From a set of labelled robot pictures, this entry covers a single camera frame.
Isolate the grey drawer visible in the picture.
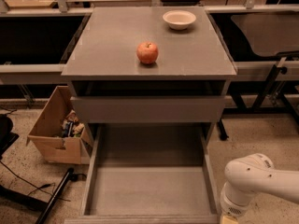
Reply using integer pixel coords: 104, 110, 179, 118
64, 124, 221, 224
71, 97, 225, 123

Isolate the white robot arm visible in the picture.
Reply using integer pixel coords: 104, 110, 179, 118
220, 153, 299, 224

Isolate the grey top drawer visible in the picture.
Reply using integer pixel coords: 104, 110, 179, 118
71, 97, 225, 123

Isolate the grey drawer cabinet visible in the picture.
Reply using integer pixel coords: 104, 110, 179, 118
63, 7, 236, 135

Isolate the black stand leg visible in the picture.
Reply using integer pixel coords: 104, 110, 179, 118
35, 168, 75, 224

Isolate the grey desk chair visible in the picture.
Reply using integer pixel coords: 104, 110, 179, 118
232, 12, 299, 120

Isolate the red apple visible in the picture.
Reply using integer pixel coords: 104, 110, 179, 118
136, 42, 159, 64

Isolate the clutter inside cardboard box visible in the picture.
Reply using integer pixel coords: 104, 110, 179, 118
61, 110, 84, 137

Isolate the white bowl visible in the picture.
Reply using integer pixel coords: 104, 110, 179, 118
163, 10, 196, 31

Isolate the cardboard box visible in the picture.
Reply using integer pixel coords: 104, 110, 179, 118
28, 86, 93, 164

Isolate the black office chair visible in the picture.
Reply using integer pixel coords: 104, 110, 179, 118
0, 114, 19, 159

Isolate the black floor cable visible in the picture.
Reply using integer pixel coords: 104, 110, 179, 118
0, 161, 88, 203

